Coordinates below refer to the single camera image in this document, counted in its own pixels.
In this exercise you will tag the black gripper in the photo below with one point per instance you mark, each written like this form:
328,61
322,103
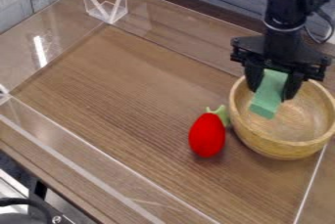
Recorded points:
289,56

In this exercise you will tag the red plush strawberry toy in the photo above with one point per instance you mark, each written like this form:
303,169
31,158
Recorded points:
208,132

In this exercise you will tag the green rectangular block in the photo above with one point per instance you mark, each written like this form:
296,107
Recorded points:
267,97

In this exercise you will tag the clear acrylic tray wall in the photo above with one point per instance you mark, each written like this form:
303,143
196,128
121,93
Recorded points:
111,192

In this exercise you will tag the brown wooden bowl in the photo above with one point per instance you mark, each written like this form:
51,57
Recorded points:
300,129

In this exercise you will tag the clear acrylic corner bracket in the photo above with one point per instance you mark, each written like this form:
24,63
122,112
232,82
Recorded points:
106,11

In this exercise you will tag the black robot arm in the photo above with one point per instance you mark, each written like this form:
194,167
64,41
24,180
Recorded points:
285,19

